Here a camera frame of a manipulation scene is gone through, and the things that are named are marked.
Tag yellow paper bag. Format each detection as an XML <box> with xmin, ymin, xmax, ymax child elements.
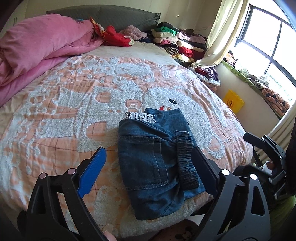
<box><xmin>223</xmin><ymin>89</ymin><xmax>245</xmax><ymax>114</ymax></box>

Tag grey upholstered headboard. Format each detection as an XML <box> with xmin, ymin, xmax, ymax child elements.
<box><xmin>46</xmin><ymin>4</ymin><xmax>161</xmax><ymax>32</ymax></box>

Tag window with dark frame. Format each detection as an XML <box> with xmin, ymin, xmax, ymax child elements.
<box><xmin>231</xmin><ymin>1</ymin><xmax>295</xmax><ymax>104</ymax></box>

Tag orange white patterned bedspread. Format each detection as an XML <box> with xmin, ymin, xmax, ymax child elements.
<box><xmin>1</xmin><ymin>42</ymin><xmax>253</xmax><ymax>238</ymax></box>

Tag mauve fuzzy garment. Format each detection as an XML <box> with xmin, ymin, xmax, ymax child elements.
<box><xmin>119</xmin><ymin>25</ymin><xmax>147</xmax><ymax>41</ymax></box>

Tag cream window curtain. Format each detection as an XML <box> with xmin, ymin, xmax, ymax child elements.
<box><xmin>191</xmin><ymin>0</ymin><xmax>249</xmax><ymax>68</ymax></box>

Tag blue denim lace-trimmed pants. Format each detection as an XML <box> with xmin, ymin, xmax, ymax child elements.
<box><xmin>118</xmin><ymin>108</ymin><xmax>205</xmax><ymax>220</ymax></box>

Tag stack of folded clothes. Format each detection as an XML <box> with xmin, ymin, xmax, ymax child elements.
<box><xmin>149</xmin><ymin>22</ymin><xmax>207</xmax><ymax>68</ymax></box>

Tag purple clothes on pillow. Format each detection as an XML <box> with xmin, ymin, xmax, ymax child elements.
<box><xmin>188</xmin><ymin>66</ymin><xmax>221</xmax><ymax>86</ymax></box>

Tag person's left hand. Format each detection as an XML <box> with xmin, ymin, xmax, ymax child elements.
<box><xmin>104</xmin><ymin>230</ymin><xmax>117</xmax><ymax>241</ymax></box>

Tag red garment near headboard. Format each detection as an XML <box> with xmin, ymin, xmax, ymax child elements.
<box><xmin>90</xmin><ymin>18</ymin><xmax>134</xmax><ymax>47</ymax></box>

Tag pink folded quilt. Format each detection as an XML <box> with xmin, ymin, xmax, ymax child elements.
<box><xmin>1</xmin><ymin>14</ymin><xmax>104</xmax><ymax>105</ymax></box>

